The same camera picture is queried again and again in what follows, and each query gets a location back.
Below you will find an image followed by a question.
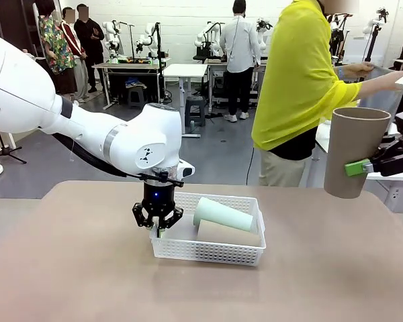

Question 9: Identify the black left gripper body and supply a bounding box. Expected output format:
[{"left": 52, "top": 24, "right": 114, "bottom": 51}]
[{"left": 141, "top": 180, "right": 176, "bottom": 219}]

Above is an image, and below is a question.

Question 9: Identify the brown paper cup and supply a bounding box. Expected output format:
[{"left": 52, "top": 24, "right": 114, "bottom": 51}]
[
  {"left": 196, "top": 219, "right": 261, "bottom": 248},
  {"left": 323, "top": 107, "right": 392, "bottom": 199}
]

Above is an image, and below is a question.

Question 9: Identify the grey board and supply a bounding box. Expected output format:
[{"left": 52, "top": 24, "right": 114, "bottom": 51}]
[{"left": 357, "top": 63, "right": 403, "bottom": 113}]

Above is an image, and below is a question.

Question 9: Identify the white perforated plastic basket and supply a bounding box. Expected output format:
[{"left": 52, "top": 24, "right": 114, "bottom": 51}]
[{"left": 148, "top": 191, "right": 267, "bottom": 267}]

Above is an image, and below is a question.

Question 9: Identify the pale green paper cup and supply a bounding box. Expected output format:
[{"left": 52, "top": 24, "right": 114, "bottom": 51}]
[{"left": 193, "top": 197, "right": 255, "bottom": 233}]

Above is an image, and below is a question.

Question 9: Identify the person's right forearm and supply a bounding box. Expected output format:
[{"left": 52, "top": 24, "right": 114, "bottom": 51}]
[{"left": 355, "top": 74, "right": 403, "bottom": 101}]

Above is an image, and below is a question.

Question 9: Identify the person's left hand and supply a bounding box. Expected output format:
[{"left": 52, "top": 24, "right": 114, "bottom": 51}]
[{"left": 341, "top": 62, "right": 375, "bottom": 79}]

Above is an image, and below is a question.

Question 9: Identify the grey plastic stool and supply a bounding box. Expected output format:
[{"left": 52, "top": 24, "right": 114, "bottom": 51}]
[
  {"left": 126, "top": 85, "right": 148, "bottom": 109},
  {"left": 184, "top": 96, "right": 206, "bottom": 127}
]

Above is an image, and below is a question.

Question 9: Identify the person in yellow top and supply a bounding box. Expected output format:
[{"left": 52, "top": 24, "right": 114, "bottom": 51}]
[{"left": 251, "top": 0, "right": 363, "bottom": 188}]

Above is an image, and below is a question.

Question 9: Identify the white robot on black tripod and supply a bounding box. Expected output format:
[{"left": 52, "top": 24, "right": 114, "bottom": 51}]
[{"left": 361, "top": 6, "right": 390, "bottom": 64}]

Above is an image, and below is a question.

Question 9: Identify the white background table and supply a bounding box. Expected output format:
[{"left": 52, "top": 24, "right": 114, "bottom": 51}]
[{"left": 162, "top": 63, "right": 209, "bottom": 139}]

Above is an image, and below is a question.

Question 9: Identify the black framed robot workbench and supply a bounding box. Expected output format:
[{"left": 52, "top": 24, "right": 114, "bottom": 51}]
[{"left": 91, "top": 61, "right": 171, "bottom": 111}]

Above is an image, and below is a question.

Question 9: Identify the black tripod stand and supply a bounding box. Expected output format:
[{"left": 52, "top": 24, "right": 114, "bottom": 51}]
[{"left": 0, "top": 130, "right": 28, "bottom": 165}]

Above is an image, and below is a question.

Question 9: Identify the person in white shirt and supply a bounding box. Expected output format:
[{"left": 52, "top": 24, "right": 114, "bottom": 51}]
[{"left": 220, "top": 0, "right": 262, "bottom": 122}]

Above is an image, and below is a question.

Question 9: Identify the person in black clothes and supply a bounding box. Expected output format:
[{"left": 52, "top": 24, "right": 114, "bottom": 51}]
[{"left": 73, "top": 3, "right": 105, "bottom": 94}]

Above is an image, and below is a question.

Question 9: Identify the person in red striped jacket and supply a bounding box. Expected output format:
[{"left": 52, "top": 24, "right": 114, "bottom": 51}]
[{"left": 58, "top": 7, "right": 90, "bottom": 103}]

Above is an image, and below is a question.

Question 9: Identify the person in floral shirt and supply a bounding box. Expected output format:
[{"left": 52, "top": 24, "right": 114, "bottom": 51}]
[{"left": 36, "top": 0, "right": 79, "bottom": 97}]

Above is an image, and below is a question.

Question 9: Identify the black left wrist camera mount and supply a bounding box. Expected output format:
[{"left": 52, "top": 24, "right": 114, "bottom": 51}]
[{"left": 136, "top": 170, "right": 185, "bottom": 188}]

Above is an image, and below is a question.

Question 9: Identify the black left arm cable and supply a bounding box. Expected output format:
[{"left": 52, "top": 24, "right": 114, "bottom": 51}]
[{"left": 52, "top": 132, "right": 132, "bottom": 178}]

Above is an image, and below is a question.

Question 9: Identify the white desk with grey frame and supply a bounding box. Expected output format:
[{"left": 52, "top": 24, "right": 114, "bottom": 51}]
[{"left": 204, "top": 57, "right": 268, "bottom": 117}]

